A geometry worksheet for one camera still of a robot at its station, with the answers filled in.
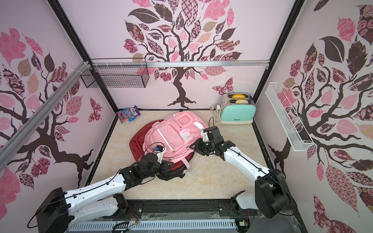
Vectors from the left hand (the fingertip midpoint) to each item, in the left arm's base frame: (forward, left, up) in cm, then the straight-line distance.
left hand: (172, 167), depth 79 cm
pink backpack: (+23, -1, +1) cm, 23 cm away
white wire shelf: (+5, -60, +23) cm, 64 cm away
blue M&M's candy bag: (+48, +40, -6) cm, 63 cm away
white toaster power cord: (+40, -32, -3) cm, 52 cm away
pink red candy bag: (+45, +45, -8) cm, 64 cm away
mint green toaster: (+40, -45, +6) cm, 61 cm away
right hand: (+9, -11, +5) cm, 14 cm away
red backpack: (+18, +25, -4) cm, 31 cm away
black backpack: (-1, -1, -5) cm, 5 cm away
